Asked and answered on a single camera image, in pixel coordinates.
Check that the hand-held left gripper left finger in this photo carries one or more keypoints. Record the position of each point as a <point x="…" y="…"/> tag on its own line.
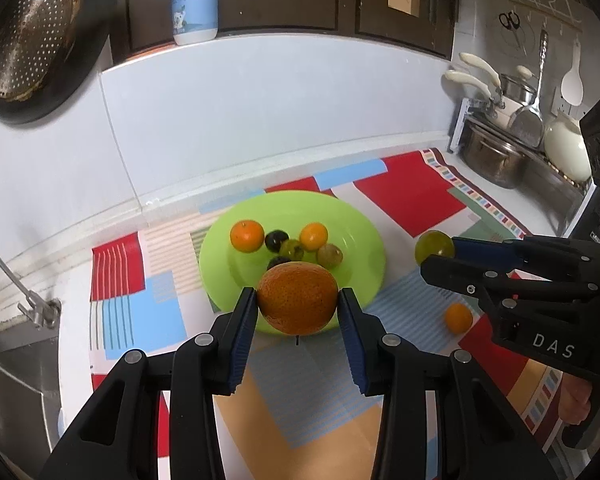
<point x="242" y="340"/>

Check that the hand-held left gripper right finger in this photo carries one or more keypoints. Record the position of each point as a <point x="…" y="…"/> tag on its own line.
<point x="352" y="340"/>

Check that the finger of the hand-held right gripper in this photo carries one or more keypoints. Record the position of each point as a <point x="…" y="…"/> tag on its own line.
<point x="480" y="254"/>
<point x="455" y="275"/>

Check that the green plum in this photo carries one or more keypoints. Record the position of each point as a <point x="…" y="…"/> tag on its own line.
<point x="432" y="246"/>

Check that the large orange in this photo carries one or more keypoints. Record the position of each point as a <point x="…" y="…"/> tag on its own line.
<point x="297" y="298"/>

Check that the green plate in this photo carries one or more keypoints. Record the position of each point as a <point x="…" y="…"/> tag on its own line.
<point x="360" y="255"/>

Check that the dark purple plum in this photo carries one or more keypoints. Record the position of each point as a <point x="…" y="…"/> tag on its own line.
<point x="278" y="260"/>
<point x="276" y="239"/>

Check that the tan round fruit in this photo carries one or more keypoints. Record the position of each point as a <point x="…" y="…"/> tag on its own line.
<point x="330" y="255"/>

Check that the green grape fruit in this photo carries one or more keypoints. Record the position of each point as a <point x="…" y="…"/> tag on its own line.
<point x="292" y="248"/>

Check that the person's right hand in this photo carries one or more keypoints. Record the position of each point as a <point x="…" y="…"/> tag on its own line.
<point x="575" y="400"/>

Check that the colourful patterned tablecloth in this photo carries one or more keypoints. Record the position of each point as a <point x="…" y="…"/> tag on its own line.
<point x="420" y="200"/>

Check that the metal dish rack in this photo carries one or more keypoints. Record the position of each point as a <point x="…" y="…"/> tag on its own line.
<point x="555" y="192"/>

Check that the steel stockpot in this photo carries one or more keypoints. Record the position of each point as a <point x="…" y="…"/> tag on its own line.
<point x="495" y="152"/>

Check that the white ceramic pot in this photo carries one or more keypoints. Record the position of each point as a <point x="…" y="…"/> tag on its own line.
<point x="567" y="145"/>

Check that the steel spatula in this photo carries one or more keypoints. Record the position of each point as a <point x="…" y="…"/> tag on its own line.
<point x="527" y="120"/>

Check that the white rice spoon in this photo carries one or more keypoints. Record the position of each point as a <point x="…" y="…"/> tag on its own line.
<point x="572" y="82"/>

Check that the slim gooseneck faucet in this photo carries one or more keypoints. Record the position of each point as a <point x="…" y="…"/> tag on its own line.
<point x="40" y="312"/>

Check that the steel sink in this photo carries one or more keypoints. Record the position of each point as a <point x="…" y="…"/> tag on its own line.
<point x="15" y="385"/>

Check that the black hanging scissors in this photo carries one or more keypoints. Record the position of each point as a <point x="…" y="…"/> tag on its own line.
<point x="509" y="20"/>

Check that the white and blue pump bottle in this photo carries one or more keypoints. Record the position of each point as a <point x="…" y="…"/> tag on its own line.
<point x="195" y="5"/>

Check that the black frying pan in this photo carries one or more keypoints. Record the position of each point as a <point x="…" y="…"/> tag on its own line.
<point x="92" y="25"/>

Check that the brass perforated strainer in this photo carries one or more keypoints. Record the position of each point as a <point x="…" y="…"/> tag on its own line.
<point x="30" y="45"/>

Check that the dark wooden window frame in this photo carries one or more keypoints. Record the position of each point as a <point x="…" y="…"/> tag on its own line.
<point x="350" y="5"/>

